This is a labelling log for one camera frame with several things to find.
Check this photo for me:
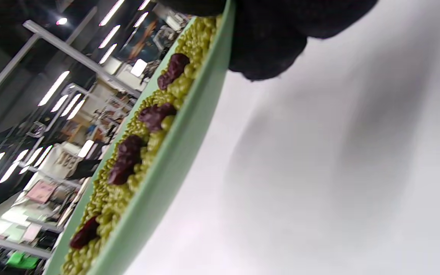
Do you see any bright green object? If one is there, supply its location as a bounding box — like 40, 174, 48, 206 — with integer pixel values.
6, 251, 39, 270

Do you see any light green plate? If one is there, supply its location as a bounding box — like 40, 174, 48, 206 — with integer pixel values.
44, 0, 236, 275

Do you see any pile of green beans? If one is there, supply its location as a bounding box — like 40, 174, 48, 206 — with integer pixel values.
60, 15, 220, 275

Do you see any person's right hand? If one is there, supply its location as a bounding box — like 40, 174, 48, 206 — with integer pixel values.
158, 0, 379, 81

